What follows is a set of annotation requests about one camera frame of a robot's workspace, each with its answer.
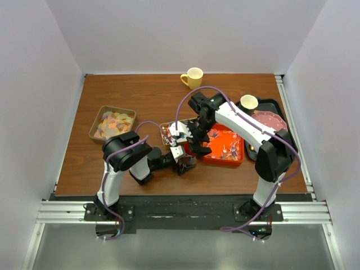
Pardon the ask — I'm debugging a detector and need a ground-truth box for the silver tin of gummies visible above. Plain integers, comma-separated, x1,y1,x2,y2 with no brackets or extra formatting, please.
89,106,137,143

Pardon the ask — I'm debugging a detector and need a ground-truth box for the pink dotted plate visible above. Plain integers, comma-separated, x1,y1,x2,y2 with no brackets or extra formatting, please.
251,110,288,131

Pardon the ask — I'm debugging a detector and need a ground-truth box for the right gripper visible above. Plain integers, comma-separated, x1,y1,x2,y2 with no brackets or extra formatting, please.
181,117,215,160

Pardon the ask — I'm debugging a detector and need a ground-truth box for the yellow mug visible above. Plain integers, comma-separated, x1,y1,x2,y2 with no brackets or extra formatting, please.
180,67,204,90

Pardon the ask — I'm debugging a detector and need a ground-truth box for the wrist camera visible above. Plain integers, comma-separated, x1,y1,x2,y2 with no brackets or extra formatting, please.
168,121,192,143
170,145,186,163

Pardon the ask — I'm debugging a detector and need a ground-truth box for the orange tray of candies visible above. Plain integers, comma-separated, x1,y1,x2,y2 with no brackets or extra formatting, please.
201,124,245,167

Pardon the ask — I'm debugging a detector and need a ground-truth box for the gold tin of lollipops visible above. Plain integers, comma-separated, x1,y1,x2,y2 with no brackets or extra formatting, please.
160,118,196,149

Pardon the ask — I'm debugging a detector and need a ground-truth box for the clear plastic jar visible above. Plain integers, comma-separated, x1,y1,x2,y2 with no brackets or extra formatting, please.
183,155,197,166

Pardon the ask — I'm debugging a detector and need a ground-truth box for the red jar lid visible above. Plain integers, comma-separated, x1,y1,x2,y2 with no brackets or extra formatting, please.
184,143,196,157

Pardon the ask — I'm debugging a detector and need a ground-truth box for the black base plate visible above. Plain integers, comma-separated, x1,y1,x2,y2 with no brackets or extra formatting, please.
84,193,282,234

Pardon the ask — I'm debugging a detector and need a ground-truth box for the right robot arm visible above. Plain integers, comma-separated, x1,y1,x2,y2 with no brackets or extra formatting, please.
187,92,299,221

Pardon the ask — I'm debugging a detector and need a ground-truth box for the dark green cup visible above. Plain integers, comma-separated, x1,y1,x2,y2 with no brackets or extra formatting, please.
238,94,259,115

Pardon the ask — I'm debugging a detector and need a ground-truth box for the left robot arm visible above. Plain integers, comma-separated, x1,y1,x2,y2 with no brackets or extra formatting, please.
94,131,196,221

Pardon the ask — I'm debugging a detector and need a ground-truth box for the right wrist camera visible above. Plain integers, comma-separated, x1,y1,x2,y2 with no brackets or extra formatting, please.
168,121,192,143

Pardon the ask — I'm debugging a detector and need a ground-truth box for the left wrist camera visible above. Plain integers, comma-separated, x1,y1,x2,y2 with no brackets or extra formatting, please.
170,145,186,163

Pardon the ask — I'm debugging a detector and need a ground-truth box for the black serving tray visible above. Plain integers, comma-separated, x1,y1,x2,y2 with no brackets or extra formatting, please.
245,97,287,161

